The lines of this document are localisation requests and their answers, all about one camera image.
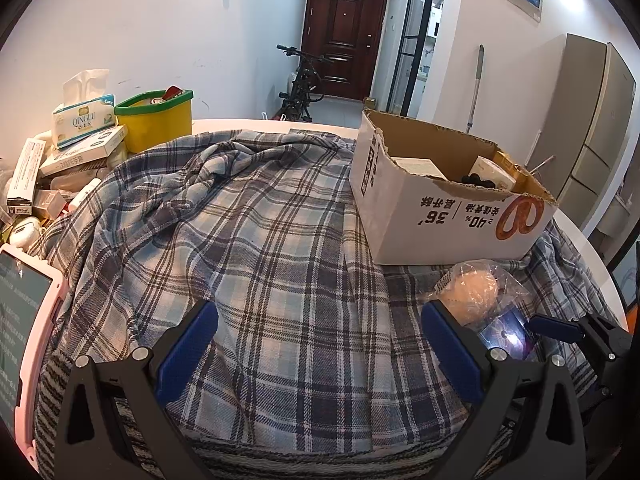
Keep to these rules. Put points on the beige puff in clear bag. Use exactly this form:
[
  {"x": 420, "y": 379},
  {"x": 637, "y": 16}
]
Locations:
[{"x": 472, "y": 287}]

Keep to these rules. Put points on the black bicycle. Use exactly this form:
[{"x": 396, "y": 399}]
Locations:
[{"x": 302, "y": 90}]

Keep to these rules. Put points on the cardboard box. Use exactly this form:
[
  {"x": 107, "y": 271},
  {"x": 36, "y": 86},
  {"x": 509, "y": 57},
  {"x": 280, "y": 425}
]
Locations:
[{"x": 425, "y": 220}]

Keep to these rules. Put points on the dark brown door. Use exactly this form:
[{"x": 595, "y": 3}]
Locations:
[{"x": 345, "y": 35}]

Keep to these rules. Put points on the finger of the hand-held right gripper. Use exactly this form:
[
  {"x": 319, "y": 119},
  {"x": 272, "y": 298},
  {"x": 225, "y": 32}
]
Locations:
[
  {"x": 555, "y": 327},
  {"x": 602, "y": 385}
]

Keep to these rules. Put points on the shiny purple packet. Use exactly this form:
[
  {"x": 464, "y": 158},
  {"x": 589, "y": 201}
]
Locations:
[{"x": 505, "y": 332}]

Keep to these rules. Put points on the white tube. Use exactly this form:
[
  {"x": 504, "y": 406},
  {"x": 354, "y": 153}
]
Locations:
[{"x": 85, "y": 194}]

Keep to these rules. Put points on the small white box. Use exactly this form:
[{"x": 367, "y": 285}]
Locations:
[{"x": 417, "y": 166}]

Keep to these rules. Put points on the mop pole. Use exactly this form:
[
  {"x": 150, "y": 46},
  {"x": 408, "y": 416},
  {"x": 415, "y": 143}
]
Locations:
[{"x": 475, "y": 90}]

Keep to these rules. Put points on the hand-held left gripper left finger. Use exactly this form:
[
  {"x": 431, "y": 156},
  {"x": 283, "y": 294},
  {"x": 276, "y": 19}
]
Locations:
[{"x": 187, "y": 345}]

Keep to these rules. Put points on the black framed glass door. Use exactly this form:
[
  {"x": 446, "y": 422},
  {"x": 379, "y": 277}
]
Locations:
[{"x": 417, "y": 40}]

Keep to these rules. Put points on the tall grey cabinet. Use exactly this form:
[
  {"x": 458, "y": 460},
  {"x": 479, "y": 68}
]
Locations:
[{"x": 580, "y": 120}]

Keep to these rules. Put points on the small cardboard boxes on floor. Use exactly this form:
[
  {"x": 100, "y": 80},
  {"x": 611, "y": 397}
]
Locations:
[{"x": 371, "y": 103}]

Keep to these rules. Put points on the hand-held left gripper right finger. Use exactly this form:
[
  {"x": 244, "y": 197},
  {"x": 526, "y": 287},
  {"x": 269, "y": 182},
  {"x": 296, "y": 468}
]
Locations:
[{"x": 450, "y": 350}]

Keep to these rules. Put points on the white round case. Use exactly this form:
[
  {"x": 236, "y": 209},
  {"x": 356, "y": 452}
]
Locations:
[{"x": 25, "y": 230}]

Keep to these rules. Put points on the black pouch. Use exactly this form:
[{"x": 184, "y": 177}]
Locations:
[{"x": 480, "y": 180}]

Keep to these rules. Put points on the tablet in pink case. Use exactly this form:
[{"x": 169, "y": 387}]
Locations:
[{"x": 22, "y": 340}]

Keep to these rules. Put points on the red can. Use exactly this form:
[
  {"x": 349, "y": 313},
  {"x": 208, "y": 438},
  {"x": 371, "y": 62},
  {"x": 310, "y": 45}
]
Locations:
[{"x": 172, "y": 93}]

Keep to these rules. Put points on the white square box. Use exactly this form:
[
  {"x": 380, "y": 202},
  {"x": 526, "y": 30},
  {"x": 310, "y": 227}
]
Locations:
[{"x": 495, "y": 170}]

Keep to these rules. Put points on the yellow bin with green rim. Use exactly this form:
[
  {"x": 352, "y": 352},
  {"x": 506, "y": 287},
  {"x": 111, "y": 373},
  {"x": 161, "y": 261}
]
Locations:
[{"x": 155, "y": 122}]

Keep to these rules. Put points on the tissue pack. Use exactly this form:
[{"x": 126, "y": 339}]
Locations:
[{"x": 82, "y": 115}]

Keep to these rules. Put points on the small beige box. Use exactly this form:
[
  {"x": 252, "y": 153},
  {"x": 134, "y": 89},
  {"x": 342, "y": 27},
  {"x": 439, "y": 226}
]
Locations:
[{"x": 47, "y": 202}]

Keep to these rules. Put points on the plaid blanket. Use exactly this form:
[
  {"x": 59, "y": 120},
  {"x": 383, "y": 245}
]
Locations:
[{"x": 260, "y": 240}]

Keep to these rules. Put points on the wooden stick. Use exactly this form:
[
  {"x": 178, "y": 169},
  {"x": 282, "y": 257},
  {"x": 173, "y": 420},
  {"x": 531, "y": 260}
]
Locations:
[{"x": 542, "y": 164}]

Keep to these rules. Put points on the long white box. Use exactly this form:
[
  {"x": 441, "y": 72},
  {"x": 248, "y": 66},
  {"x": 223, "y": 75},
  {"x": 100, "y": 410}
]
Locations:
[{"x": 25, "y": 172}]

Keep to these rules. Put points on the gold packet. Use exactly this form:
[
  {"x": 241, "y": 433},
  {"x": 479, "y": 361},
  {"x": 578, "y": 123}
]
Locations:
[{"x": 520, "y": 172}]

